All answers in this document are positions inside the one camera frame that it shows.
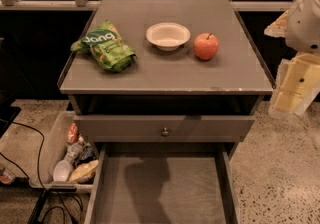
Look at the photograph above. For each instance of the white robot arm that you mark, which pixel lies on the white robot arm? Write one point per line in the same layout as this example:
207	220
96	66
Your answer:
302	31

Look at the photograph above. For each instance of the clear plastic storage bin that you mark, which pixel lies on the clear plastic storage bin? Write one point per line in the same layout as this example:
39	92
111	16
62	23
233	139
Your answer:
56	148

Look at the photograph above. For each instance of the green snack bag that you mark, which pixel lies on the green snack bag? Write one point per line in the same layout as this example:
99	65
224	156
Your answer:
107	47

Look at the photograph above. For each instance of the white paper bowl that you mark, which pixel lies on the white paper bowl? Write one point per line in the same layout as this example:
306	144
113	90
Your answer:
167	36

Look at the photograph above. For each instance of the closed top drawer with knob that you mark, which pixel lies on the closed top drawer with knob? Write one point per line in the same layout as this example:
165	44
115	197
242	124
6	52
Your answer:
163	128

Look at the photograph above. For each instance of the white cup in bin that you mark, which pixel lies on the white cup in bin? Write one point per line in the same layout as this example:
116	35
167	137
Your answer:
62	171

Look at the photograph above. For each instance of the small can on floor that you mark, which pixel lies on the small can on floor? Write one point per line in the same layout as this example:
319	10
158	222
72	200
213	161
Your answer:
6	176

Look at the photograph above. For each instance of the open grey middle drawer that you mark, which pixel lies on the open grey middle drawer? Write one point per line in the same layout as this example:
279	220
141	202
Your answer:
163	183

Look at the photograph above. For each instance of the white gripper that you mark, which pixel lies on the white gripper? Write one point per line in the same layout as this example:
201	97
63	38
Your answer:
304	29

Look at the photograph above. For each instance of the yellow snack bag in bin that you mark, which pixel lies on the yellow snack bag in bin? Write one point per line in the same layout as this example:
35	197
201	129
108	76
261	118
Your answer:
84	172

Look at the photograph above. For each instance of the red apple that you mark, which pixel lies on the red apple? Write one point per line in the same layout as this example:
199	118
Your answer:
206	46

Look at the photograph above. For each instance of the red packet in bin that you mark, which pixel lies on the red packet in bin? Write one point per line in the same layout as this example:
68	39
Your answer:
73	134

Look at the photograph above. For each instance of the grey drawer cabinet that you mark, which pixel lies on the grey drawer cabinet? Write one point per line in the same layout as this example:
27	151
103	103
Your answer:
171	82

